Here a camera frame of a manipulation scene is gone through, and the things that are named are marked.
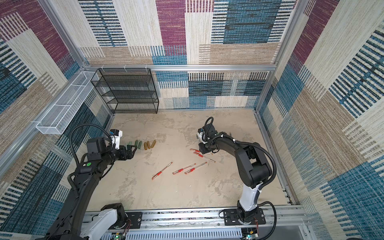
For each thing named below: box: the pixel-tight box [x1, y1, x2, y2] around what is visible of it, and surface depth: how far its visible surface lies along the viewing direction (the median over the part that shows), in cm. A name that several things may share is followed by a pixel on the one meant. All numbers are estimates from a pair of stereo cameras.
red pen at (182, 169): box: [172, 163, 197, 175], surface depth 93 cm
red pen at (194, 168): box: [184, 161, 208, 175], surface depth 93 cm
